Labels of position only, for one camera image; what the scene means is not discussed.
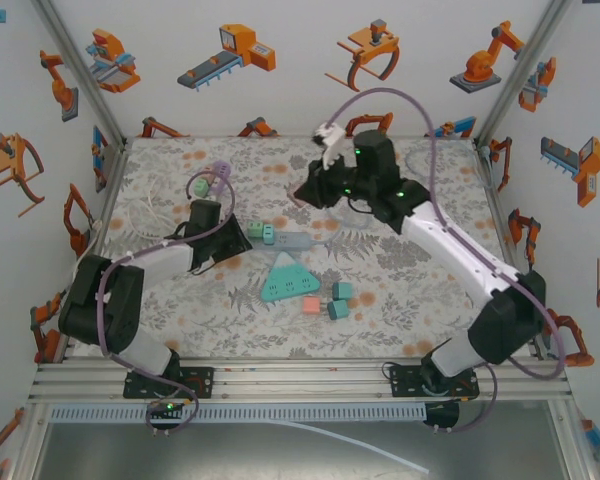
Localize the purple power strip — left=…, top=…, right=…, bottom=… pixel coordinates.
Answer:
left=194, top=159, right=231, bottom=202

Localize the blue-grey power strip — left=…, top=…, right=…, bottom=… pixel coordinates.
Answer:
left=247, top=229, right=314, bottom=252

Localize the teal triangular power strip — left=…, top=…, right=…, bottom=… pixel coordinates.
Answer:
left=259, top=251, right=324, bottom=305

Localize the floral tablecloth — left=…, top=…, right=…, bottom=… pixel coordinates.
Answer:
left=87, top=135, right=531, bottom=359

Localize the black controller box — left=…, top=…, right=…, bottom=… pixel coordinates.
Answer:
left=422, top=399, right=461, bottom=434
left=146, top=398, right=184, bottom=427

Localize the grey metal base panel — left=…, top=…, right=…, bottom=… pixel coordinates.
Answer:
left=29, top=422, right=571, bottom=480

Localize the white power strip cable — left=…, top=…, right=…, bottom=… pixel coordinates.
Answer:
left=72, top=175, right=201, bottom=295

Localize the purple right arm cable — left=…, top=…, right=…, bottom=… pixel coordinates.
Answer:
left=324, top=87, right=567, bottom=434

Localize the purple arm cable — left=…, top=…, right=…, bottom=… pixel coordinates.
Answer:
left=97, top=169, right=237, bottom=437
left=324, top=87, right=567, bottom=434

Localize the aluminium side rail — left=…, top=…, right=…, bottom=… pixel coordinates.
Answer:
left=473, top=142, right=537, bottom=281
left=69, top=142, right=131, bottom=301

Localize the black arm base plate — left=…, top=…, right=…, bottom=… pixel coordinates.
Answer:
left=388, top=363, right=481, bottom=400
left=123, top=366, right=216, bottom=401

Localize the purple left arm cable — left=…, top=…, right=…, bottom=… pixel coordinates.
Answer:
left=97, top=169, right=237, bottom=437

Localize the wide aluminium mounting rail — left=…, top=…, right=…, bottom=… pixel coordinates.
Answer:
left=27, top=357, right=574, bottom=404

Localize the white slotted cable duct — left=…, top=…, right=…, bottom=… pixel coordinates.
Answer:
left=49, top=403, right=429, bottom=424

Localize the aluminium frame post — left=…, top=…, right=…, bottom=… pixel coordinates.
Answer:
left=472, top=0, right=576, bottom=149
left=29, top=0, right=131, bottom=151

